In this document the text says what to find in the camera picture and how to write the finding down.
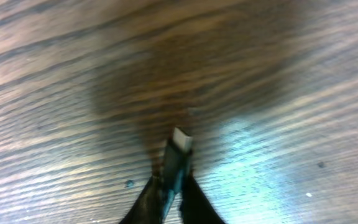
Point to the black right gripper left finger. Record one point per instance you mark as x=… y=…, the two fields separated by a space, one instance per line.
x=147 y=209

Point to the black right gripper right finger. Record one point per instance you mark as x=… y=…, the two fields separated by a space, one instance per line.
x=195 y=208

